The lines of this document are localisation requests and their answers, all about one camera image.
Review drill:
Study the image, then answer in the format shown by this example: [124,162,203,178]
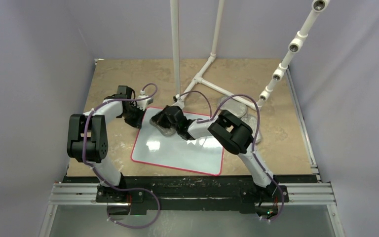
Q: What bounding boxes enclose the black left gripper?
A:
[120,105,147,130]

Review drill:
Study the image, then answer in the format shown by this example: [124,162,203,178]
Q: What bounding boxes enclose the white board with pink rim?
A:
[131,107,225,176]

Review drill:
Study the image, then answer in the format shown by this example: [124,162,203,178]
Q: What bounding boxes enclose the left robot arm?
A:
[67,85,153,202]

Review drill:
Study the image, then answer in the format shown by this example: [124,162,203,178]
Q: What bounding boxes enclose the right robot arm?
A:
[150,106,282,201]

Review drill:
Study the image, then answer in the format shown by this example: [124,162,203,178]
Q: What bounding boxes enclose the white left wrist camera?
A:
[136,90,153,111]

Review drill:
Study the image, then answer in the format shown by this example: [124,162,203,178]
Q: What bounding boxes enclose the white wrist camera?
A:
[136,90,153,111]
[173,94,180,102]

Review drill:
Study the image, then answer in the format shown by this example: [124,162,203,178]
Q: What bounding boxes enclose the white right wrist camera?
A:
[173,94,180,102]

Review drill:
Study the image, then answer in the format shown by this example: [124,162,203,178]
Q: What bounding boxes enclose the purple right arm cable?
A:
[175,90,286,223]

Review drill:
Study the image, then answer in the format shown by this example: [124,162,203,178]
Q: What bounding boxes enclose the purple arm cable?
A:
[81,82,162,230]
[175,90,286,223]

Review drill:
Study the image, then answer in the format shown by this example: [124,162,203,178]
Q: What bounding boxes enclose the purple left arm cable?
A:
[81,82,162,230]

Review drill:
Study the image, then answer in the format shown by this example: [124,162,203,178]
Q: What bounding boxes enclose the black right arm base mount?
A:
[240,183,290,219]

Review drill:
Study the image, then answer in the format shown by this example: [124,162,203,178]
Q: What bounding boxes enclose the aluminium frame rails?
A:
[40,75,344,237]

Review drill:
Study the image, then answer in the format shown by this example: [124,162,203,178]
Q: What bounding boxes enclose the white PVC pipe frame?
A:
[172,0,330,108]

